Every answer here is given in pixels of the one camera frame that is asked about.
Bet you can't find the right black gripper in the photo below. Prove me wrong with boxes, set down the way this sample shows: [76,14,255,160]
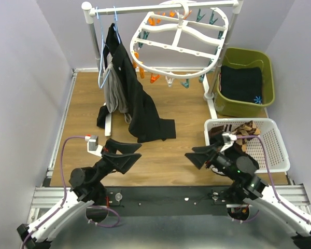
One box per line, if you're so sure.
[185,140,238,181]

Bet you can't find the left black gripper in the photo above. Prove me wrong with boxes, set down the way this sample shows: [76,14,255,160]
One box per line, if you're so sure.
[93,138,142,184]

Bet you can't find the brown striped sock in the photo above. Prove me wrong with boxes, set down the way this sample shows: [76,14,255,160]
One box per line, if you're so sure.
[223,124,237,133]
[208,126,223,138]

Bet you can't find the argyle brown sock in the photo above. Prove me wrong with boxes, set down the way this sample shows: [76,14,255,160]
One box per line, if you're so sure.
[232,120,261,136]
[234,138,251,153]

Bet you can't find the white round clip hanger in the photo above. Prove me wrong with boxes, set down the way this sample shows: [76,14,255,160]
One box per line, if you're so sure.
[129,0,229,78]

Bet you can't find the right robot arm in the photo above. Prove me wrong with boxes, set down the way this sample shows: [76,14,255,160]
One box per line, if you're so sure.
[185,144,311,248]

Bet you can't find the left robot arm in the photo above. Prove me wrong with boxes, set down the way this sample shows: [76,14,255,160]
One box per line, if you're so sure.
[17,135,142,248]

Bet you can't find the black hanging garment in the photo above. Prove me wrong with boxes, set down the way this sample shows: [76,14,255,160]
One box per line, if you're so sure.
[96,24,176,143]

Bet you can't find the white perforated basket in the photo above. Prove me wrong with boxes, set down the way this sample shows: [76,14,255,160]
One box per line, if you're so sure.
[204,118,290,173]

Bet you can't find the black cloth in bin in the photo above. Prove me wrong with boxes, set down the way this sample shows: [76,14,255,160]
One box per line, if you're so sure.
[219,66,262,104]

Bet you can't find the green laundry bin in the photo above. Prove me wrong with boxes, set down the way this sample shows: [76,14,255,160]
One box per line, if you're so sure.
[214,47,275,118]

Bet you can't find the white clothes rack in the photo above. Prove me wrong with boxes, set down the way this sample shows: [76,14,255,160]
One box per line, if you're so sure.
[81,0,246,137]

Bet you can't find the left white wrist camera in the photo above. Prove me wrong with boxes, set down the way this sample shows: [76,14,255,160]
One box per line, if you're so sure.
[85,135,103,157]

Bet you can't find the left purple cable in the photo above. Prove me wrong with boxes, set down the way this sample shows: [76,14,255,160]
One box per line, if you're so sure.
[20,134,91,249]

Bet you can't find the purple cable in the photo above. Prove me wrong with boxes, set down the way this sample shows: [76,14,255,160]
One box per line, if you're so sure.
[20,134,91,249]
[235,134,311,229]

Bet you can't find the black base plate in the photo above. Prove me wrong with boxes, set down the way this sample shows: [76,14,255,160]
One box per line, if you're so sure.
[106,186,243,217]

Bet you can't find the aluminium frame rail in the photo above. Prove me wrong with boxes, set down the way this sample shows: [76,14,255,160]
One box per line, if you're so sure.
[27,68,80,223]

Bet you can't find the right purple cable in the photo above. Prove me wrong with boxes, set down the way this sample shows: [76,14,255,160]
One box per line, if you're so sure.
[235,134,311,229]

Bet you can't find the blue wire hanger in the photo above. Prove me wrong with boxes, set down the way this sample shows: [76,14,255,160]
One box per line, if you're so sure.
[94,5,120,89]

